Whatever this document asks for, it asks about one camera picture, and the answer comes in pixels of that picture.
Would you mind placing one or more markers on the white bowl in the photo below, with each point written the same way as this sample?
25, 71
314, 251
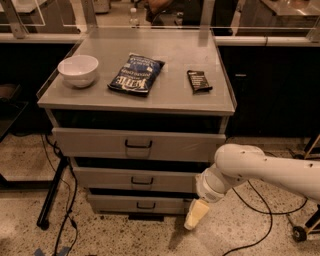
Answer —
79, 70

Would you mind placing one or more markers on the clear plastic bottle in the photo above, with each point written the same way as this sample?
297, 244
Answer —
134, 20

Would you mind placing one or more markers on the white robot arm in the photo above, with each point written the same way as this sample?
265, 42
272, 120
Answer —
234, 164

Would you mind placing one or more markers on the black snack bar wrapper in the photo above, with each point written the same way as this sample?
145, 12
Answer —
198, 81

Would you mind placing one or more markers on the grey top drawer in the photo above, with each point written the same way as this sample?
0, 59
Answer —
125, 144

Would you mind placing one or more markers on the grey drawer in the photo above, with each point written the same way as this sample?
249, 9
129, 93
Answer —
131, 204
142, 180
125, 144

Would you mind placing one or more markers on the seated person background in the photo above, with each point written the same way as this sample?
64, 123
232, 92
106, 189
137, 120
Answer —
160, 12

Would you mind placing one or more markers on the blue chip bag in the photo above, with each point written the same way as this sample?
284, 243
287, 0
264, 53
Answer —
137, 75

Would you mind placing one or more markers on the grey drawer cabinet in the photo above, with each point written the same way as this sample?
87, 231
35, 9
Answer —
171, 105

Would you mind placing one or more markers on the grey bottom drawer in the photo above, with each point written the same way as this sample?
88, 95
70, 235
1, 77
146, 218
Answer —
131, 204

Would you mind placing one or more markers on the black table leg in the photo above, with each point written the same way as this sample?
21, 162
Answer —
43, 219

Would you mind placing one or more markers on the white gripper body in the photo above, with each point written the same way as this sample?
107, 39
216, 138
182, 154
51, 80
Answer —
207, 190

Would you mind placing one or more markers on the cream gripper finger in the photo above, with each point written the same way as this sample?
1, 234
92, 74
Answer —
197, 210

